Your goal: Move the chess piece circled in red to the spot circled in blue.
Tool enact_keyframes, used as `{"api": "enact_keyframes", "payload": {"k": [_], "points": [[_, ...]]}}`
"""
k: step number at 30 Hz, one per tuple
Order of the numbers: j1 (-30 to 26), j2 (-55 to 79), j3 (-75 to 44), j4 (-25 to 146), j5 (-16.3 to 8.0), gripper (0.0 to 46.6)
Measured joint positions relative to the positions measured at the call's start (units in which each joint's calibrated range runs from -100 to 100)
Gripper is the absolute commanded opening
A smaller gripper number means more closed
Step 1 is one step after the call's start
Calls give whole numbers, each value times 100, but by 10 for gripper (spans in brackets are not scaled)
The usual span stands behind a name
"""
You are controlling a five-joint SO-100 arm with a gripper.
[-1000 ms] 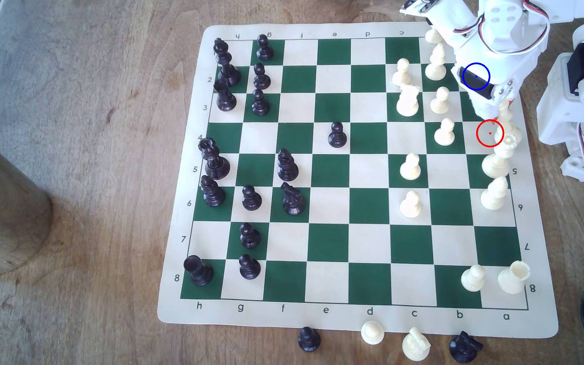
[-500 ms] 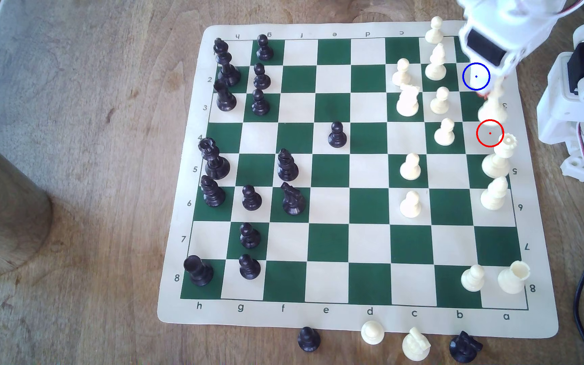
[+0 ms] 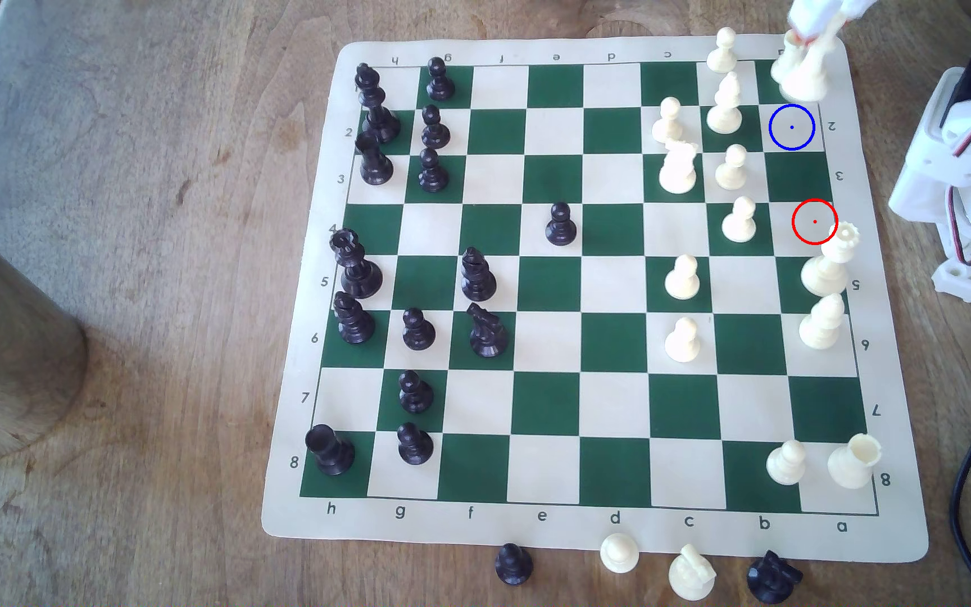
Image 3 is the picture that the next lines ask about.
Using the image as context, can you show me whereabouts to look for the white chess knight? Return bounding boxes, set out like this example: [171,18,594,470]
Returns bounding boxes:
[658,140,699,195]
[668,543,716,602]

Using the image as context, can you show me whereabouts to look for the black chess knight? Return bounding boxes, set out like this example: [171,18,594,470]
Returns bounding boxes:
[466,302,510,359]
[747,550,804,605]

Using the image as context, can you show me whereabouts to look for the white chess pawn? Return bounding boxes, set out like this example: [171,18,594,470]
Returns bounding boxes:
[665,317,701,364]
[706,27,739,74]
[715,144,750,191]
[722,196,758,244]
[766,439,807,487]
[651,97,686,144]
[600,533,641,575]
[665,255,701,300]

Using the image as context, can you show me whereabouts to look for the brown wooden cylinder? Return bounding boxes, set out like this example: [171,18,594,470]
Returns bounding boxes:
[0,206,89,460]

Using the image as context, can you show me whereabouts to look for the green and cream chess mat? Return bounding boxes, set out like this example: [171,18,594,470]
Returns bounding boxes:
[261,32,930,564]

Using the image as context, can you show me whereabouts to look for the white chess king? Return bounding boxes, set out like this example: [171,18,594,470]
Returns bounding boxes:
[779,32,831,104]

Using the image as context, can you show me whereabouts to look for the white chess rook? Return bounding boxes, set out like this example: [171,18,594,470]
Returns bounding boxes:
[828,433,883,490]
[770,34,797,85]

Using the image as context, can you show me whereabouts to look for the black chess bishop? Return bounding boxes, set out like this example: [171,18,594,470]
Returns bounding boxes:
[460,246,498,303]
[332,291,376,345]

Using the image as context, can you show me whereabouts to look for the black chess queen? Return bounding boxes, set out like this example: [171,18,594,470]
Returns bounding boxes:
[329,228,384,298]

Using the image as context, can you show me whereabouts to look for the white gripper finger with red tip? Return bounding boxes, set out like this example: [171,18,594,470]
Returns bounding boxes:
[789,0,825,45]
[823,0,876,40]

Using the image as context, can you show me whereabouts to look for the black chess pawn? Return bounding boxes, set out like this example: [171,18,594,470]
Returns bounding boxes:
[494,543,534,587]
[545,201,578,247]
[420,103,452,150]
[397,422,434,466]
[425,56,456,102]
[402,307,437,352]
[417,147,450,193]
[398,370,434,415]

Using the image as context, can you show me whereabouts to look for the white chess bishop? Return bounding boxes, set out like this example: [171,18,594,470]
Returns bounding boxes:
[799,293,846,351]
[706,71,745,135]

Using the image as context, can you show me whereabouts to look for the white chess queen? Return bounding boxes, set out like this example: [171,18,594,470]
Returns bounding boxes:
[801,221,863,298]

